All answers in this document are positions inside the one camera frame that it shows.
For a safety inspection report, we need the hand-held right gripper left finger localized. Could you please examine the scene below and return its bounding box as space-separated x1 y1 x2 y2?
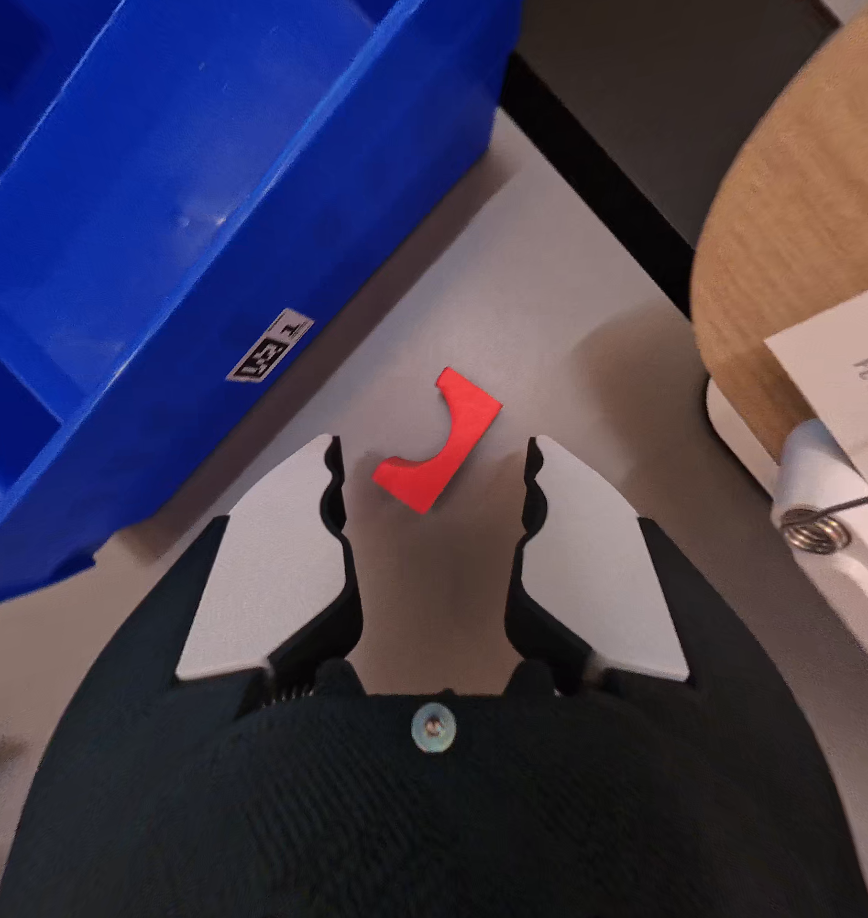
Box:
173 434 365 693

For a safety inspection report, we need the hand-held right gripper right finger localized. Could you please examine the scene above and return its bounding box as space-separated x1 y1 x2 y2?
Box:
504 435 692 695

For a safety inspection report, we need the red arch block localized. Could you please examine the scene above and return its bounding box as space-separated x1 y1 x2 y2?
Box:
372 366 505 516

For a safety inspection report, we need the blue plastic bin with tag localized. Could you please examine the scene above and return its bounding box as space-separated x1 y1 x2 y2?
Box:
0 0 525 612

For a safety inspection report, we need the printed instruction sheet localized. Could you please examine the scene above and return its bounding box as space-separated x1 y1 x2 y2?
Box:
764 278 868 497

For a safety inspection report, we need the instruction sheet on stand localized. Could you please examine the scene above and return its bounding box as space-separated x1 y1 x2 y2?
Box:
690 0 868 686

